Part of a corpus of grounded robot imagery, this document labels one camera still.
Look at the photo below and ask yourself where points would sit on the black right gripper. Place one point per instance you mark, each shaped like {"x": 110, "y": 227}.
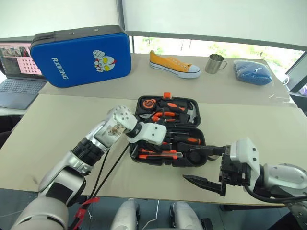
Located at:
{"x": 233, "y": 172}

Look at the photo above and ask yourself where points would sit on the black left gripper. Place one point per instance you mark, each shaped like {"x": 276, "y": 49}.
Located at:
{"x": 151, "y": 147}

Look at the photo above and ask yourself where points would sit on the black tool kit case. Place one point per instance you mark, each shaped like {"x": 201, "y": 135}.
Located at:
{"x": 192, "y": 127}

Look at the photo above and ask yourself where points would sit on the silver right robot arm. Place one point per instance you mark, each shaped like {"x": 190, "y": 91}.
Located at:
{"x": 283, "y": 175}

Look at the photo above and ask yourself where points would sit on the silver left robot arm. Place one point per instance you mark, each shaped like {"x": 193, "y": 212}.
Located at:
{"x": 60, "y": 177}

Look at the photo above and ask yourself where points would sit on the orange black utility knife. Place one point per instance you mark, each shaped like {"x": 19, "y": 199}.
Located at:
{"x": 163, "y": 155}

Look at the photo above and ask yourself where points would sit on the orange black tape measure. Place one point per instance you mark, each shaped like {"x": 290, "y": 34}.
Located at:
{"x": 148, "y": 104}

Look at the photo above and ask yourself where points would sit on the silver rounded robot shell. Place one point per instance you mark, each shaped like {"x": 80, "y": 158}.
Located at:
{"x": 184, "y": 216}
{"x": 126, "y": 215}

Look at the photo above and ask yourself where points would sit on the yellow canvas sneaker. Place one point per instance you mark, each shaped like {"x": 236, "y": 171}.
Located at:
{"x": 170, "y": 64}

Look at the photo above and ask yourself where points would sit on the stainless steel mug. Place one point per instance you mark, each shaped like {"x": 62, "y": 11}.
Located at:
{"x": 213, "y": 64}

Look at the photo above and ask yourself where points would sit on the blue fabric bundle in bag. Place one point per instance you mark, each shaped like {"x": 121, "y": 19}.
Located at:
{"x": 253, "y": 73}

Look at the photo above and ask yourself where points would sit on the blue zippered cartoon case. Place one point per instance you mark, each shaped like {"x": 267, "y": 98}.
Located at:
{"x": 79, "y": 60}

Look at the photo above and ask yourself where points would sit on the white ceramic mug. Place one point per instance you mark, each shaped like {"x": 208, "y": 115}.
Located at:
{"x": 285, "y": 79}

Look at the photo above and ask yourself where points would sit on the black framed monitor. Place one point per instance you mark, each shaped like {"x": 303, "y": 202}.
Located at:
{"x": 297, "y": 74}

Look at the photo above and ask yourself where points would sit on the white roller blind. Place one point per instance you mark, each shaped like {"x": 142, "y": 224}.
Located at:
{"x": 216, "y": 19}

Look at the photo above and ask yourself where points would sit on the grey open laptop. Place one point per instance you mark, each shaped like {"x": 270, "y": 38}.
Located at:
{"x": 16, "y": 88}

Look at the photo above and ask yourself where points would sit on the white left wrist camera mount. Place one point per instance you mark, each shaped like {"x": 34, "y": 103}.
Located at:
{"x": 151, "y": 131}

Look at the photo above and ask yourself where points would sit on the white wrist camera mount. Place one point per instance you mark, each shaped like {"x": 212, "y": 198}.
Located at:
{"x": 151, "y": 131}
{"x": 244, "y": 151}

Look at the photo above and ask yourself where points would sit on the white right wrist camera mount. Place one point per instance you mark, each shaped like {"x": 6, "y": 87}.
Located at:
{"x": 244, "y": 151}

